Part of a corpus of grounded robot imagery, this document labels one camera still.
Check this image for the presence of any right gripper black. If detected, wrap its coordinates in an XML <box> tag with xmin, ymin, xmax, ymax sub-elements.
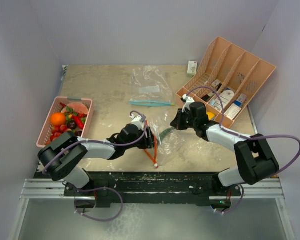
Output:
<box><xmin>170</xmin><ymin>108</ymin><xmax>198</xmax><ymax>131</ymax></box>

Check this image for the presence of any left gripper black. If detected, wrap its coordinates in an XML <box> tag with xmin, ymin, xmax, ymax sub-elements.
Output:
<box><xmin>124</xmin><ymin>126</ymin><xmax>160</xmax><ymax>150</ymax></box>

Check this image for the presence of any green fake cucumber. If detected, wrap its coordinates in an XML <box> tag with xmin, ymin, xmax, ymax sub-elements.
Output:
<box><xmin>159</xmin><ymin>127</ymin><xmax>175</xmax><ymax>141</ymax></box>

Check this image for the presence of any zip bag with orange watermelon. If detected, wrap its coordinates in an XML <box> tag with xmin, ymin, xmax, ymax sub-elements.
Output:
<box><xmin>144</xmin><ymin>107</ymin><xmax>185</xmax><ymax>169</ymax></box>

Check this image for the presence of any zip bag with fake fruit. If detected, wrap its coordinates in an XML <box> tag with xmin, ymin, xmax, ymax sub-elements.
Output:
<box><xmin>129</xmin><ymin>65</ymin><xmax>175</xmax><ymax>107</ymax></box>

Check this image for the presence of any fake watermelon slice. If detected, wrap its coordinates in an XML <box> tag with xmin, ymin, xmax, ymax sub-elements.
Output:
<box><xmin>61</xmin><ymin>102</ymin><xmax>89</xmax><ymax>115</ymax></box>

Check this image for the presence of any dark purple fake plum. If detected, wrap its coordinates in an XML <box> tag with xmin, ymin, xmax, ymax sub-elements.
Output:
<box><xmin>66</xmin><ymin>120</ymin><xmax>77</xmax><ymax>130</ymax></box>

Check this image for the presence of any cherry tomato leaf sprig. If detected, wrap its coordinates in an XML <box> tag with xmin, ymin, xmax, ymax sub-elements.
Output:
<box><xmin>61</xmin><ymin>106</ymin><xmax>79</xmax><ymax>121</ymax></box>

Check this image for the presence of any orange fake orange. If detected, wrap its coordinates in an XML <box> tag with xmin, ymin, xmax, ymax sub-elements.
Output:
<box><xmin>50</xmin><ymin>112</ymin><xmax>67</xmax><ymax>126</ymax></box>

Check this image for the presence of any pink plastic basket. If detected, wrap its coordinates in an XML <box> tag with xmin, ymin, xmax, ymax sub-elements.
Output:
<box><xmin>36</xmin><ymin>96</ymin><xmax>95</xmax><ymax>148</ymax></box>

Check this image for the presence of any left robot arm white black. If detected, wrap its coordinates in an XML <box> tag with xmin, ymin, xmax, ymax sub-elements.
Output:
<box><xmin>37</xmin><ymin>123</ymin><xmax>158</xmax><ymax>196</ymax></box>

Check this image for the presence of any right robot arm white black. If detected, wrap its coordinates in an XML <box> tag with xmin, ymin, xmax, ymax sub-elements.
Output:
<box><xmin>170</xmin><ymin>102</ymin><xmax>280</xmax><ymax>196</ymax></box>

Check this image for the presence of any yellow tape measure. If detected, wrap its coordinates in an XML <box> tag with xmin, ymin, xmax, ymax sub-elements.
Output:
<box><xmin>206</xmin><ymin>111</ymin><xmax>216</xmax><ymax>121</ymax></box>

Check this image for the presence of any white medicine box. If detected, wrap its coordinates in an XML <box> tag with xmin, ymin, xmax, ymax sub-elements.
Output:
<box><xmin>224</xmin><ymin>103</ymin><xmax>242</xmax><ymax>120</ymax></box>

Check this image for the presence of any small white green box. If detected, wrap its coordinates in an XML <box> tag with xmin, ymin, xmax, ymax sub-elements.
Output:
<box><xmin>187</xmin><ymin>61</ymin><xmax>198</xmax><ymax>77</ymax></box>

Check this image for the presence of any orange desk organizer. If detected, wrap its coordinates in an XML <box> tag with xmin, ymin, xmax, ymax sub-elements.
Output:
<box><xmin>175</xmin><ymin>36</ymin><xmax>276</xmax><ymax>128</ymax></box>

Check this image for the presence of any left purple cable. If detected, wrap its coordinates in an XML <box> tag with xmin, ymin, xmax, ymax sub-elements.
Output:
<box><xmin>41</xmin><ymin>111</ymin><xmax>148</xmax><ymax>222</ymax></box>

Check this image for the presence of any purple cable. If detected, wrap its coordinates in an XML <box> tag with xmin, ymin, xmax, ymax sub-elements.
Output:
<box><xmin>41</xmin><ymin>111</ymin><xmax>148</xmax><ymax>222</ymax></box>
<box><xmin>187</xmin><ymin>86</ymin><xmax>300</xmax><ymax>178</ymax></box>

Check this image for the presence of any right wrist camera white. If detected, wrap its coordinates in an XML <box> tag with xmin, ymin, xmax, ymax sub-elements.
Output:
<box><xmin>181</xmin><ymin>94</ymin><xmax>195</xmax><ymax>113</ymax></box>

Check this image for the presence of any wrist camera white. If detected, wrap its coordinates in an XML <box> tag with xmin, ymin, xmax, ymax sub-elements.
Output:
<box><xmin>181</xmin><ymin>94</ymin><xmax>195</xmax><ymax>113</ymax></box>
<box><xmin>130</xmin><ymin>114</ymin><xmax>145</xmax><ymax>130</ymax></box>

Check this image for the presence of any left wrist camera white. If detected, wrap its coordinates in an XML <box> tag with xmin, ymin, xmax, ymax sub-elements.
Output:
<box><xmin>130</xmin><ymin>114</ymin><xmax>145</xmax><ymax>130</ymax></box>

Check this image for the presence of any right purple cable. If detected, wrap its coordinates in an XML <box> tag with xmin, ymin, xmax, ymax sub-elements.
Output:
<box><xmin>187</xmin><ymin>86</ymin><xmax>300</xmax><ymax>178</ymax></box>

